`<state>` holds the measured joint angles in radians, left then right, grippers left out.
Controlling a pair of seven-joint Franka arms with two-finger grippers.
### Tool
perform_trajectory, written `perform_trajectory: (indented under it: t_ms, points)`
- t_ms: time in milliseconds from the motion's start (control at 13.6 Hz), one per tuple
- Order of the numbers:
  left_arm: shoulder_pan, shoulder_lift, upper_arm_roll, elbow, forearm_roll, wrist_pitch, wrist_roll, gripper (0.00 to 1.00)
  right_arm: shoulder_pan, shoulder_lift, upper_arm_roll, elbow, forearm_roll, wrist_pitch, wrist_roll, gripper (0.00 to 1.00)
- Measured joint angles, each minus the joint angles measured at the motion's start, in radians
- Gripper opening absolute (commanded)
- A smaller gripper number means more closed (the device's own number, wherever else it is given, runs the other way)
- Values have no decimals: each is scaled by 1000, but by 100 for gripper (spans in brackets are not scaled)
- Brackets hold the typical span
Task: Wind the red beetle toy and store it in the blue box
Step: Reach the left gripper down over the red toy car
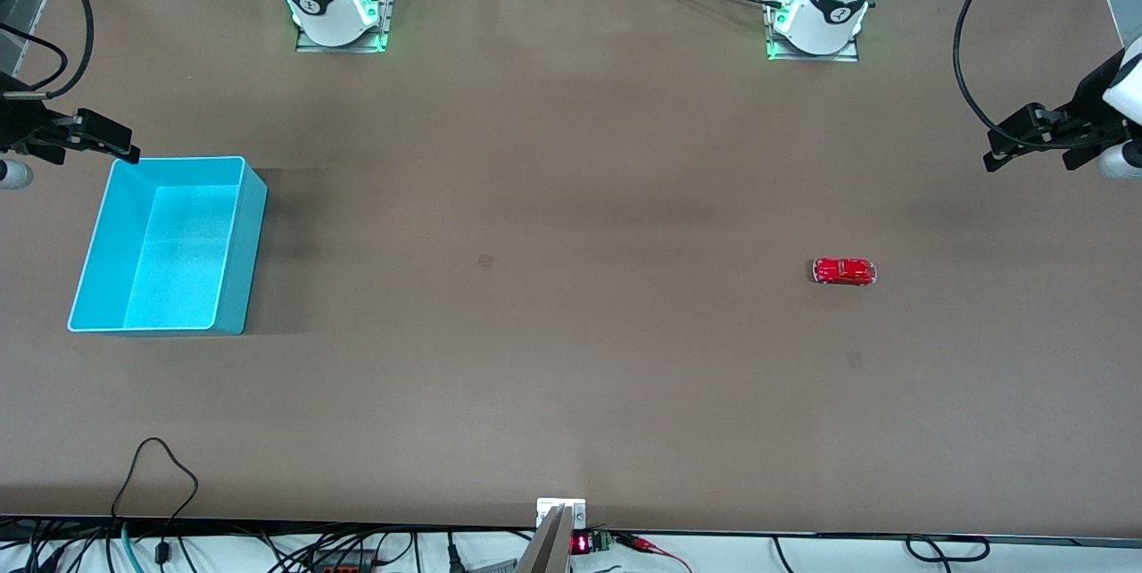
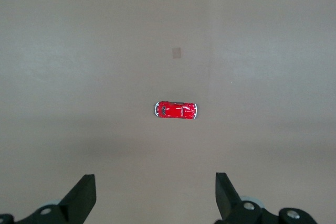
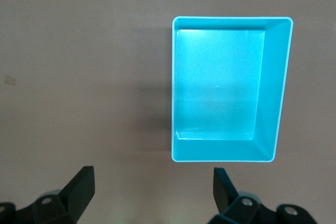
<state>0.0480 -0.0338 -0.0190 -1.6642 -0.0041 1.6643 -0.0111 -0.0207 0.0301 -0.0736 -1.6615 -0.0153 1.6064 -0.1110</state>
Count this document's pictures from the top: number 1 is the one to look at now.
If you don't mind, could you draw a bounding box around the red beetle toy car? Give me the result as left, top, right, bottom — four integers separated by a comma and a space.
812, 257, 878, 287

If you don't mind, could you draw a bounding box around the light blue plastic box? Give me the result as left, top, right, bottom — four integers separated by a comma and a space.
68, 155, 269, 336

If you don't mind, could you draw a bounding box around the black power strip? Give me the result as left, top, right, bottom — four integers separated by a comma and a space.
308, 546, 377, 573

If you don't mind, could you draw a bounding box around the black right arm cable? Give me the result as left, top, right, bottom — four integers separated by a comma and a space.
0, 0, 95, 101

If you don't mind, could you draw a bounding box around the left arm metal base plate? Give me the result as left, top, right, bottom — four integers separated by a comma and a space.
763, 0, 860, 63

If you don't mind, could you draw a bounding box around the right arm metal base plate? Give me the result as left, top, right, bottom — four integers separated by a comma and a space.
295, 0, 399, 54

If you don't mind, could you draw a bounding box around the thin black looped cable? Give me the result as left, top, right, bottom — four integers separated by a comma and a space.
111, 437, 200, 573

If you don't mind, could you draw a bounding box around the black coiled cable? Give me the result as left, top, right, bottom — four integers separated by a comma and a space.
905, 535, 991, 564

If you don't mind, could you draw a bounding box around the red clip lead wire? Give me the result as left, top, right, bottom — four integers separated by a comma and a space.
614, 533, 693, 573

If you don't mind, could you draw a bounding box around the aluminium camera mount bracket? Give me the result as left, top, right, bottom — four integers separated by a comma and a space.
516, 498, 587, 573

